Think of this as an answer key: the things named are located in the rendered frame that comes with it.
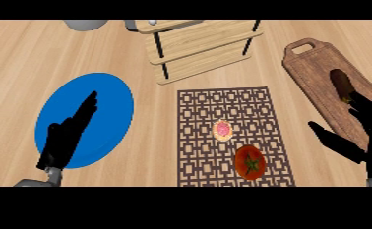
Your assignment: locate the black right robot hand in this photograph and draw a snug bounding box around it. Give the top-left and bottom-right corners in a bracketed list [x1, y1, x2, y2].
[307, 90, 372, 179]

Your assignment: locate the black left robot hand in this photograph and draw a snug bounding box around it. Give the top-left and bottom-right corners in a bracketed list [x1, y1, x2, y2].
[37, 90, 101, 171]

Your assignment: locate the pink frosted cupcake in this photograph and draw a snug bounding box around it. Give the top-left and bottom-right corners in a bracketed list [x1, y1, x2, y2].
[211, 120, 234, 143]

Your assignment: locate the brown patterned placemat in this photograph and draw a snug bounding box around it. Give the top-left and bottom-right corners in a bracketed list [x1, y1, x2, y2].
[176, 86, 297, 188]

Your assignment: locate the wooden tiered shelf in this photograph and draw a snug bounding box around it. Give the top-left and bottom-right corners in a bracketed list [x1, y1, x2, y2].
[135, 20, 266, 86]

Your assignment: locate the blue round plate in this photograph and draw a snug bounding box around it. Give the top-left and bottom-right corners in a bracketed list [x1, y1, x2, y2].
[34, 72, 136, 170]

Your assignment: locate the dark purple eggplant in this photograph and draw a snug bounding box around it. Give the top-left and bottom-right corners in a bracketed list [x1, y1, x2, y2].
[328, 69, 356, 103]

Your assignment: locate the red tomato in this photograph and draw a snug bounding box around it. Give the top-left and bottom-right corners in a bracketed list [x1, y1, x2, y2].
[234, 144, 268, 181]

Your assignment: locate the brown wooden cutting board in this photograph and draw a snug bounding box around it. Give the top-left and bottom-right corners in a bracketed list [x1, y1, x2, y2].
[282, 37, 372, 153]

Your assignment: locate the grey round bowl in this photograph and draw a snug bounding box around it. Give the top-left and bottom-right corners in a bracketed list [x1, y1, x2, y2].
[62, 20, 111, 31]

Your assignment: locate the grey metal object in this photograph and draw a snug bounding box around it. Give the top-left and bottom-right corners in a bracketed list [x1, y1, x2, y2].
[124, 20, 142, 32]

